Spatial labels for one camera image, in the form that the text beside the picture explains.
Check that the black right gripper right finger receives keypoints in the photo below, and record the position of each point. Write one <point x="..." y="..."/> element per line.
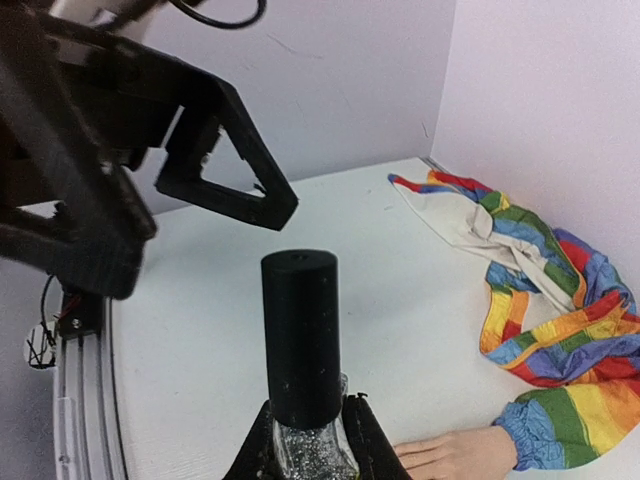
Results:
<point x="372" y="450"/>

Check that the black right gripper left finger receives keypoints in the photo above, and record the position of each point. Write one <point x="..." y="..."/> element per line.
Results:
<point x="256" y="458"/>

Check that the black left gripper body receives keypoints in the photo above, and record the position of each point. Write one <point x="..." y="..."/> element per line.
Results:
<point x="100" y="90"/>

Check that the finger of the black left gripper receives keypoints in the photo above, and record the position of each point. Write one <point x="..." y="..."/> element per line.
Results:
<point x="217" y="160"/>
<point x="97" y="244"/>

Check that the clear nail polish bottle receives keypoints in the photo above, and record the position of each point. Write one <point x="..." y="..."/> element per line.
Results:
<point x="318" y="453"/>

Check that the black nail polish cap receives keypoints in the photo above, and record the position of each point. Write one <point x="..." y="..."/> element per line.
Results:
<point x="301" y="324"/>

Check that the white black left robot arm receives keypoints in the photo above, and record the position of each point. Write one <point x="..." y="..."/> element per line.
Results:
<point x="82" y="103"/>

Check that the mannequin hand with nails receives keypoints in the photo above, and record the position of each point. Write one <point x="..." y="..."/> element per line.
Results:
<point x="455" y="450"/>

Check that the rainbow striped jacket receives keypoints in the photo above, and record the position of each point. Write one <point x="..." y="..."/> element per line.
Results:
<point x="560" y="318"/>

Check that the aluminium table frame rail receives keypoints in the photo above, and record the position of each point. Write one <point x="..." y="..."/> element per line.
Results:
<point x="87" y="435"/>

